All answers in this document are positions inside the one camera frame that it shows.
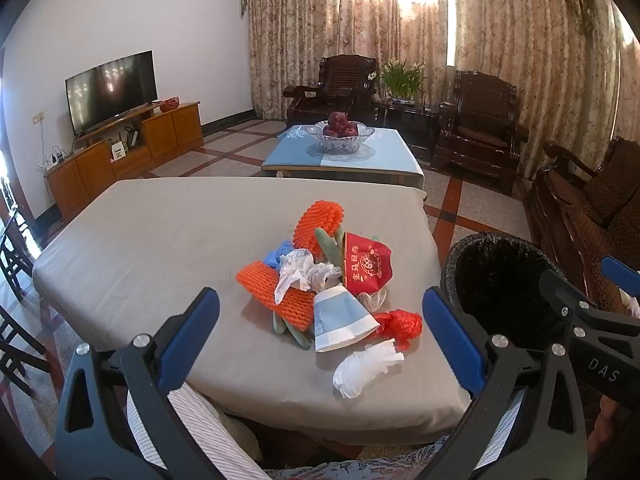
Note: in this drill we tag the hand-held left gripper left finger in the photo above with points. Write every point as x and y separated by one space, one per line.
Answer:
190 340

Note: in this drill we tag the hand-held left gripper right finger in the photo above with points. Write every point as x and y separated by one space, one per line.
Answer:
452 340

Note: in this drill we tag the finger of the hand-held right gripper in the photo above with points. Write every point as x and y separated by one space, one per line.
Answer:
621 268
587 317

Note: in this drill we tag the black trash bin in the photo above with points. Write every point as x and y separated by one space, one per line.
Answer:
500 280

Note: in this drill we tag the blue wrapper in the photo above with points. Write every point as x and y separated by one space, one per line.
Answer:
277 257

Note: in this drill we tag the clear plastic bag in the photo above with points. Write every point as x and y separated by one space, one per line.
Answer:
631 304

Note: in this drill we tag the red plastic bag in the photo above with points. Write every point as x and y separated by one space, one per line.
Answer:
402 325

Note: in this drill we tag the dark wooden sofa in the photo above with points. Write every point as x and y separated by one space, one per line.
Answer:
600 195

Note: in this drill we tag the striped trousers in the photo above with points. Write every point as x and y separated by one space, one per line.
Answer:
150 425

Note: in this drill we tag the white plastic bag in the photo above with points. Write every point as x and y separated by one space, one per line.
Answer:
360 372

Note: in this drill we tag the grey tablecloth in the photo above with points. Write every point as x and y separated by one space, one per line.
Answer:
150 240

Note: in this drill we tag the blue white paper cup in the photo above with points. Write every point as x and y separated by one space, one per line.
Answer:
340 320

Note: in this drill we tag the red paper packet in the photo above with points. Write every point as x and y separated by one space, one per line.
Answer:
365 265

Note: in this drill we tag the crumpled white tissue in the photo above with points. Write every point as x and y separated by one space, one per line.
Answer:
295 271

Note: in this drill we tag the blue patterned garment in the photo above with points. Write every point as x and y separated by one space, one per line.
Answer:
350 467

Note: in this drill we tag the dark wooden chair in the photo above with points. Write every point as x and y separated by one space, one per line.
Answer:
14 247
20 332

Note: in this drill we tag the round orange foam net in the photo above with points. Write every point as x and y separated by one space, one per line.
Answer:
320 220

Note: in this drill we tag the coffee table with blue cloth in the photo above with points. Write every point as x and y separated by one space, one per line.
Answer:
380 160

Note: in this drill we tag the small white box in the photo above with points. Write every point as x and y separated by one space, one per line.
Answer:
117 152

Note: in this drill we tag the wooden television cabinet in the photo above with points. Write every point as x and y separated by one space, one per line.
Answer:
165 130

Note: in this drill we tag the dark wooden armchair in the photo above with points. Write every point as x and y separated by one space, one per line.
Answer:
480 105
345 75

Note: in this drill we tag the dark wooden side table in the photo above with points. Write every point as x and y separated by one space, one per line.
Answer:
415 120

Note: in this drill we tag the glass fruit bowl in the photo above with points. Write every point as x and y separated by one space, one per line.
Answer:
340 146

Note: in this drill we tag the white power strip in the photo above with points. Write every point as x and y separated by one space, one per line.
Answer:
52 160

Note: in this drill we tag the red apple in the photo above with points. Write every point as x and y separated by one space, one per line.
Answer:
338 120
330 131
351 129

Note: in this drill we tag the small red bag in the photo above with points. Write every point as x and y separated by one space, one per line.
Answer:
167 105

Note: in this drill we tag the black flat television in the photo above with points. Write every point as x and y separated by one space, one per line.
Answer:
110 90

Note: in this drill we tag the patterned beige curtains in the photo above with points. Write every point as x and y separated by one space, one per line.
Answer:
500 35

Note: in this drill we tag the green potted plant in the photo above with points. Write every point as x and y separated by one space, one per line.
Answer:
402 80

